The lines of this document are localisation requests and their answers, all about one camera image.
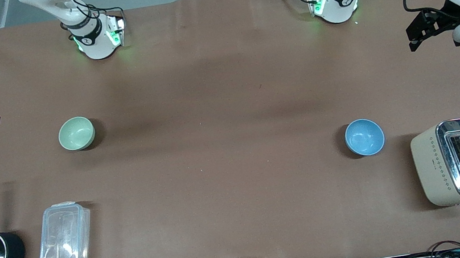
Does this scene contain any green ceramic bowl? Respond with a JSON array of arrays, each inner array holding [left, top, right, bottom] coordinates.
[[56, 115, 98, 153]]

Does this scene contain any blue ceramic bowl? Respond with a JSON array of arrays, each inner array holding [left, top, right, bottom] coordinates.
[[342, 116, 387, 159]]

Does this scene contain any clear plastic food container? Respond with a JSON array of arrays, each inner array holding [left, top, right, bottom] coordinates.
[[30, 198, 97, 258]]

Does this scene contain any brown table cover sheet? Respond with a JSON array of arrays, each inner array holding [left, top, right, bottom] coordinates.
[[0, 0, 460, 258]]

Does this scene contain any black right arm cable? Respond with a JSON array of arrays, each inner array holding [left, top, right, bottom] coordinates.
[[62, 0, 126, 27]]

